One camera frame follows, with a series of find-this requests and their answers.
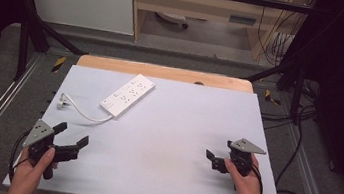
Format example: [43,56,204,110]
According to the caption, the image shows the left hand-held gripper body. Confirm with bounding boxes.
[17,117,84,185]

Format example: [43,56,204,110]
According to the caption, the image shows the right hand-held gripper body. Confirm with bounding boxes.
[209,134,269,181]

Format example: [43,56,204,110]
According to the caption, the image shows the person's right hand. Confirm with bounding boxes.
[219,149,269,194]

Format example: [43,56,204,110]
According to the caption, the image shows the person's left hand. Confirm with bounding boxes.
[6,142,62,194]

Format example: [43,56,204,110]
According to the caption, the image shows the white plug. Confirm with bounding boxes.
[55,92,71,112]

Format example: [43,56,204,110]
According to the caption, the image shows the yellow black tape strip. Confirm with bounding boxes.
[50,54,67,76]
[263,88,284,106]

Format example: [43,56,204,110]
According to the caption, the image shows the white power strip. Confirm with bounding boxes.
[97,69,158,124]

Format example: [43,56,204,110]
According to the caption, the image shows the wooden table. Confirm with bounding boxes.
[75,52,257,95]

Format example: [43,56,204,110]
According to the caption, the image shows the office chair base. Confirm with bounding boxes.
[152,10,192,31]

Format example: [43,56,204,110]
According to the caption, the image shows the light wooden desk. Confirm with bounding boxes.
[123,0,319,68]

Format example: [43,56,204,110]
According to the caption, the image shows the white power strip cable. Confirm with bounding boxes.
[58,93,117,125]

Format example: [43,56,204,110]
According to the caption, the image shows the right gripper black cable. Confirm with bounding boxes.
[232,161,269,194]

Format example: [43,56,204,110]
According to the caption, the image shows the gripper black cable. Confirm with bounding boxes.
[232,161,269,194]
[6,128,34,184]

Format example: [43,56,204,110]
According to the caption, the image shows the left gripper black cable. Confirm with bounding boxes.
[6,128,34,184]

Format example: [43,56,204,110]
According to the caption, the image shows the long black floor cable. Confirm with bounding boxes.
[271,101,328,194]

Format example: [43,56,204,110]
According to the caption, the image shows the bundle of hanging black cables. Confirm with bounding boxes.
[252,0,310,71]

